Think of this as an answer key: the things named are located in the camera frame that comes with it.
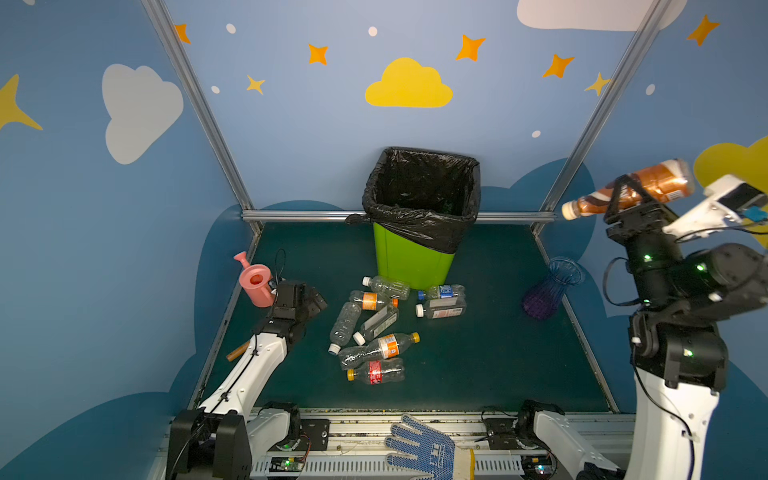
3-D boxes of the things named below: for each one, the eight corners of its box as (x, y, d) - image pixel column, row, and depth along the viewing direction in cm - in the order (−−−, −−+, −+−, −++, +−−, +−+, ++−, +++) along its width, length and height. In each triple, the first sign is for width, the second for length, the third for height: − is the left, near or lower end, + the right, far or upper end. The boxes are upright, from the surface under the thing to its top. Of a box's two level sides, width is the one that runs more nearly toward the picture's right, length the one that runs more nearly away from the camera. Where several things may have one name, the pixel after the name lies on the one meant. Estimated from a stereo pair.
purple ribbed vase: (526, 321, 98) (556, 284, 81) (518, 297, 104) (544, 257, 87) (554, 321, 98) (590, 284, 81) (544, 297, 104) (576, 257, 87)
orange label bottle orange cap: (348, 306, 98) (348, 302, 95) (353, 293, 101) (352, 289, 99) (396, 315, 96) (397, 311, 94) (399, 301, 99) (399, 297, 97)
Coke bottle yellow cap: (348, 385, 83) (346, 379, 79) (350, 362, 87) (348, 355, 83) (404, 385, 83) (405, 380, 79) (403, 362, 87) (404, 356, 84)
